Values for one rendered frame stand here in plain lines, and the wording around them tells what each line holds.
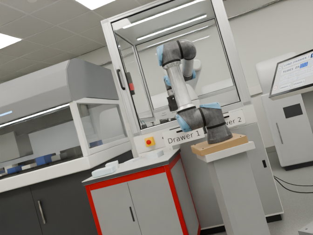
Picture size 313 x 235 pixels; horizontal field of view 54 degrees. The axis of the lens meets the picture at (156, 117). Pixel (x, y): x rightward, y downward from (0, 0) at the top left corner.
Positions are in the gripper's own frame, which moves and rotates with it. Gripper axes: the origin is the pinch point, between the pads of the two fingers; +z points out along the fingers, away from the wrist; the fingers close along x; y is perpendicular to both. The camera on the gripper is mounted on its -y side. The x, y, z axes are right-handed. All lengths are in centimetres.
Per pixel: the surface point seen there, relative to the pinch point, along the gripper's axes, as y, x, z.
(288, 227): -52, -9, 98
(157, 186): 23, 36, 36
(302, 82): -84, 13, -3
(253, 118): -51, -23, 14
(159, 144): 27.6, -23.0, 14.6
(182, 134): 1.9, 10.8, 9.4
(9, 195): 166, -5, 23
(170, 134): 10.4, 10.8, 7.1
